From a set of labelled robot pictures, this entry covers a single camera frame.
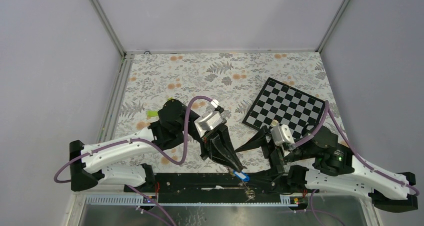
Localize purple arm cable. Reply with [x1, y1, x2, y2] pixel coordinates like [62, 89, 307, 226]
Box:
[291, 101, 420, 199]
[53, 95, 223, 226]

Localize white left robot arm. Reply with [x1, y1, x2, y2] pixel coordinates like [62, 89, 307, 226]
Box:
[64, 96, 249, 192]

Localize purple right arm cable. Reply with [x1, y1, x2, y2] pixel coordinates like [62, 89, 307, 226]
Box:
[291, 101, 420, 199]

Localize white chess piece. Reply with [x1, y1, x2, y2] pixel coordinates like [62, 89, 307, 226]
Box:
[270, 120, 279, 127]

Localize black front rail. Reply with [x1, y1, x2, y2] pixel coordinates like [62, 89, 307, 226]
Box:
[136, 170, 307, 194]

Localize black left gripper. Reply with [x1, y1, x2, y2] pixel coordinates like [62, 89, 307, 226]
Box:
[182, 118, 244, 173]

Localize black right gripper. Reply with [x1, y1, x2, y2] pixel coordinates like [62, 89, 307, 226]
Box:
[234, 124, 317, 183]

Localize blue key tag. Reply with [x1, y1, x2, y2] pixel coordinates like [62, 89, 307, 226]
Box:
[233, 171, 250, 182]

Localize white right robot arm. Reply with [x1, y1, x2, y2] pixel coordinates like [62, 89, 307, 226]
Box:
[237, 125, 418, 213]

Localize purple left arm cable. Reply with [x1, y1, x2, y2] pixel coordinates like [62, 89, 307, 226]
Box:
[53, 95, 223, 226]

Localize black white chessboard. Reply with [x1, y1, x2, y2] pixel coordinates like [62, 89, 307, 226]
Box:
[242, 78, 325, 139]

